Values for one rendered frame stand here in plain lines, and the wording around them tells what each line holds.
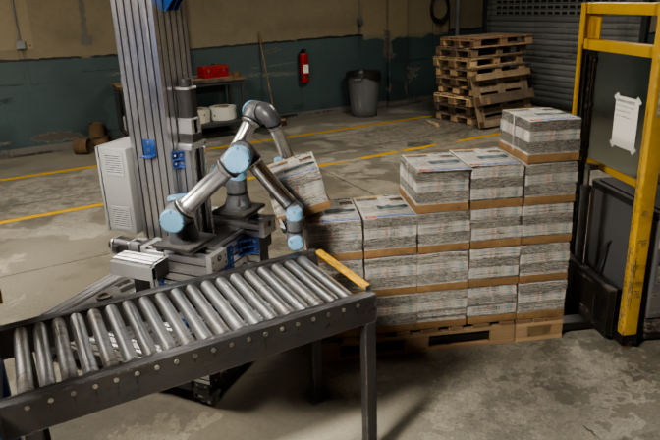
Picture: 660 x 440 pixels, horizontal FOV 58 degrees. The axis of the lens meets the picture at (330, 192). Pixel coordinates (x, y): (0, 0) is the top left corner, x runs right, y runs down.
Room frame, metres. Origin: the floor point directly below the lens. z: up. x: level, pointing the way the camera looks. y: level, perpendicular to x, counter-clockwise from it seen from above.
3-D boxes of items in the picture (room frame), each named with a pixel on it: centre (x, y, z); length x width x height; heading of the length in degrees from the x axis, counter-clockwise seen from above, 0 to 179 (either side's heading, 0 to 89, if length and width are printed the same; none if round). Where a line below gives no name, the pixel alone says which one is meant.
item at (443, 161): (3.10, -0.57, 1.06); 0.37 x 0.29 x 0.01; 6
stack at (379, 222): (3.10, -0.43, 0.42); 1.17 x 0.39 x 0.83; 97
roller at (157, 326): (1.98, 0.67, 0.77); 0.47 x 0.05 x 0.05; 28
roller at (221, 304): (2.10, 0.44, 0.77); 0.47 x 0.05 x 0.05; 28
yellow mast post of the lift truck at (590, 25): (3.57, -1.55, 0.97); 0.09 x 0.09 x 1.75; 7
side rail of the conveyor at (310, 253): (2.27, 0.67, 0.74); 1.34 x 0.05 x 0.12; 118
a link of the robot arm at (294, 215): (2.62, 0.17, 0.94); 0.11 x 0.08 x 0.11; 1
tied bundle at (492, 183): (3.16, -0.86, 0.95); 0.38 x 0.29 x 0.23; 6
